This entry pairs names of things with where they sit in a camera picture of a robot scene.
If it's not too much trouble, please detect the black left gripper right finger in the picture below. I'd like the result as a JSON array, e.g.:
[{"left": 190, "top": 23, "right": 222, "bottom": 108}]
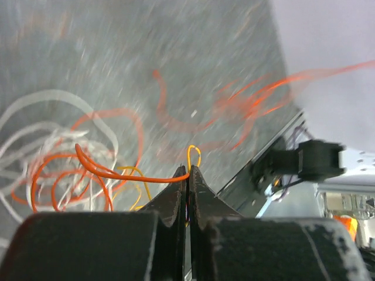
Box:
[{"left": 189, "top": 167, "right": 372, "bottom": 280}]

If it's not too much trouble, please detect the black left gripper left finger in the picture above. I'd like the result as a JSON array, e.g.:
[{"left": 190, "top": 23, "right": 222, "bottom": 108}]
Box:
[{"left": 1, "top": 181, "right": 186, "bottom": 280}]

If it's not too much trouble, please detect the yellow orange wire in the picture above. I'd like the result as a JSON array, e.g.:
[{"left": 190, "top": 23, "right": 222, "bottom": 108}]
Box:
[{"left": 111, "top": 145, "right": 202, "bottom": 228}]

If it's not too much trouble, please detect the orange white wire bundle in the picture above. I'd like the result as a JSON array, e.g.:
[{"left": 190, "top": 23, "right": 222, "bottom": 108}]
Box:
[{"left": 0, "top": 60, "right": 375, "bottom": 223}]

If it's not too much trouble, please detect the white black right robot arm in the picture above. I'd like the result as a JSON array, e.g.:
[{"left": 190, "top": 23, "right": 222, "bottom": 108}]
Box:
[{"left": 250, "top": 140, "right": 374, "bottom": 194}]

